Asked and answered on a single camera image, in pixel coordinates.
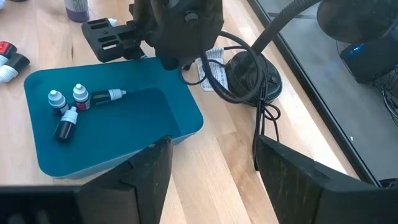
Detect black device blue light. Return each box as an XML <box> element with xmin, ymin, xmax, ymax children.
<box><xmin>338</xmin><ymin>26</ymin><xmax>398</xmax><ymax>84</ymax></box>

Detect black aluminium table frame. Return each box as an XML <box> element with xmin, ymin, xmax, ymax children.
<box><xmin>247</xmin><ymin>0</ymin><xmax>385</xmax><ymax>187</ymax></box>

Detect white cord warning tag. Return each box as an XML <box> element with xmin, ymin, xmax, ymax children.
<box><xmin>197</xmin><ymin>47</ymin><xmax>229</xmax><ymax>92</ymax></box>

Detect small black food coloring bottle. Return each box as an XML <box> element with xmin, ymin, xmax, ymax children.
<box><xmin>0</xmin><ymin>52</ymin><xmax>31</xmax><ymax>84</ymax></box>

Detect black lamp power cord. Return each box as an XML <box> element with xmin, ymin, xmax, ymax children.
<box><xmin>198</xmin><ymin>45</ymin><xmax>282</xmax><ymax>172</ymax></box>

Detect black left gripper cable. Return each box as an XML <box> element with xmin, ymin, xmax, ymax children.
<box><xmin>179</xmin><ymin>30</ymin><xmax>266</xmax><ymax>105</ymax></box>

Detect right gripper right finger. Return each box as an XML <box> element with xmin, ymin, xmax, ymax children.
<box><xmin>256</xmin><ymin>134</ymin><xmax>379</xmax><ymax>224</ymax></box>

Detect large purple food coloring bottle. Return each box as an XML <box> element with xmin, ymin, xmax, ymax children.
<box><xmin>63</xmin><ymin>0</ymin><xmax>91</xmax><ymax>23</ymax></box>

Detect teal plastic bin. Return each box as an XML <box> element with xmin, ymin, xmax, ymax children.
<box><xmin>23</xmin><ymin>57</ymin><xmax>205</xmax><ymax>180</ymax></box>

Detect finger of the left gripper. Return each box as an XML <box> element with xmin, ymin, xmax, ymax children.
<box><xmin>80</xmin><ymin>17</ymin><xmax>147</xmax><ymax>63</ymax></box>

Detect small red food coloring bottle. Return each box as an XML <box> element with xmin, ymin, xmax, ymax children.
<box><xmin>0</xmin><ymin>41</ymin><xmax>18</xmax><ymax>68</ymax></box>
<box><xmin>72</xmin><ymin>83</ymin><xmax>91</xmax><ymax>112</ymax></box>

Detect black floor cables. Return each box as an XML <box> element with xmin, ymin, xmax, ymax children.
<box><xmin>373</xmin><ymin>68</ymin><xmax>398</xmax><ymax>125</ymax></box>

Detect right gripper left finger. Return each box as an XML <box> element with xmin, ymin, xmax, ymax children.
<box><xmin>75</xmin><ymin>135</ymin><xmax>174</xmax><ymax>224</ymax></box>

